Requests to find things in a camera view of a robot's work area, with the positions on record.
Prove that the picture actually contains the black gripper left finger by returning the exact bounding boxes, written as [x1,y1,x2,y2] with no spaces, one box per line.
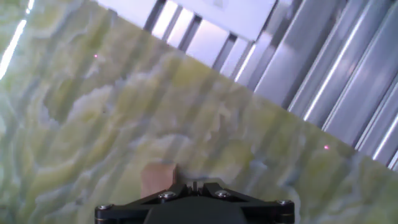
[95,182,194,224]

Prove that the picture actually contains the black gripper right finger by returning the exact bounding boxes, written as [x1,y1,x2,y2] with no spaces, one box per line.
[195,182,295,224]

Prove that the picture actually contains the small pink wooden cube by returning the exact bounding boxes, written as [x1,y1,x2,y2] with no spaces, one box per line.
[140,162,178,199]

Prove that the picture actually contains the green marble pattern mat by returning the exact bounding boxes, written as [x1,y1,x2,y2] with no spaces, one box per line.
[0,0,398,224]

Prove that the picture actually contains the printed white paper sheet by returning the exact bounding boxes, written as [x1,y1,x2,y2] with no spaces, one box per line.
[96,0,277,42]

